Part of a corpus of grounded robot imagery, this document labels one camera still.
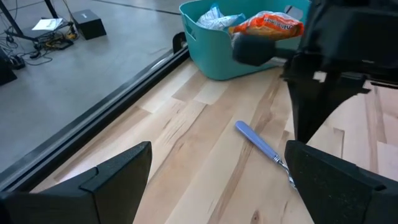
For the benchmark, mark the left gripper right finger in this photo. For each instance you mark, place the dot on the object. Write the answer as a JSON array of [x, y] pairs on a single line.
[[335, 193]]

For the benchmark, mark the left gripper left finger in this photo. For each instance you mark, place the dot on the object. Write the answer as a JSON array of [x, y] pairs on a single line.
[[93, 202]]

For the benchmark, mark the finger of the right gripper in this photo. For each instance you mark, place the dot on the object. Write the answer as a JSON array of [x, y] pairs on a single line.
[[252, 49], [314, 105]]

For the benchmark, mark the orange and silver snack packet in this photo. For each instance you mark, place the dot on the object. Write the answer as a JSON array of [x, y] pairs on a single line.
[[270, 25]]

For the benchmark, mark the silver and yellow snack bag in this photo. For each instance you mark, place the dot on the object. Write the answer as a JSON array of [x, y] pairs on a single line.
[[214, 20]]

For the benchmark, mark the green plastic bin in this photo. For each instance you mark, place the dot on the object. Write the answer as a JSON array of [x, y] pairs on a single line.
[[214, 53]]

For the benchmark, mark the black floor equipment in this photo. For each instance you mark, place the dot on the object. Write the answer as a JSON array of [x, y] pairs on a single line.
[[6, 70]]

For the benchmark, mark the black box on floor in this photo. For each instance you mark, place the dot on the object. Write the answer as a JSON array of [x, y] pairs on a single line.
[[88, 25]]

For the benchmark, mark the black low stand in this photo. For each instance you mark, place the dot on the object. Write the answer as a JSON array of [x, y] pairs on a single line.
[[34, 32]]

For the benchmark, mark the white paper booklet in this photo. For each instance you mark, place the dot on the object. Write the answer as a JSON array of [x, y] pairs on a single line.
[[47, 24]]

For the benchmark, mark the black aluminium table frame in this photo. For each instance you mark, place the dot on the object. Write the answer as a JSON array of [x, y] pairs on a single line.
[[93, 121]]

